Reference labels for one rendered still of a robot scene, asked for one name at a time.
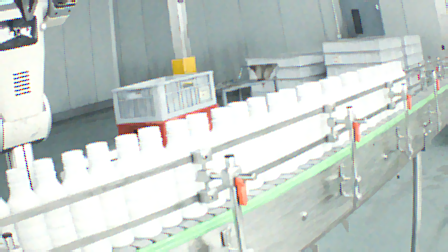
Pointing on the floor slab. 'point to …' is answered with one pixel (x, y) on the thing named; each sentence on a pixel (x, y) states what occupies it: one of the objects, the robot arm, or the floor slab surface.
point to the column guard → (184, 66)
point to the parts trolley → (241, 86)
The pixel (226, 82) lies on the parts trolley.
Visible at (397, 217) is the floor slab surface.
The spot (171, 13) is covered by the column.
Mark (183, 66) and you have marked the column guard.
